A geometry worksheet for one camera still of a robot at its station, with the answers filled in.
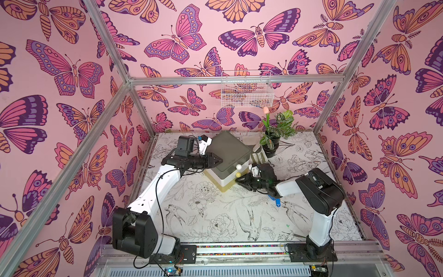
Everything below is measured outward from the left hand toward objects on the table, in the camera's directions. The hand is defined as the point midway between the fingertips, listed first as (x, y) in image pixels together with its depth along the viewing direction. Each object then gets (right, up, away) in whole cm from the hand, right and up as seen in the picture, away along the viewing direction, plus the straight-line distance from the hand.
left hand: (221, 160), depth 78 cm
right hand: (+6, -13, +13) cm, 20 cm away
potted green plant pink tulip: (+30, +17, +9) cm, 36 cm away
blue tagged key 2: (+29, -23, +11) cm, 39 cm away
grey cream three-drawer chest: (+6, +2, +3) cm, 8 cm away
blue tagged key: (+26, -20, +11) cm, 35 cm away
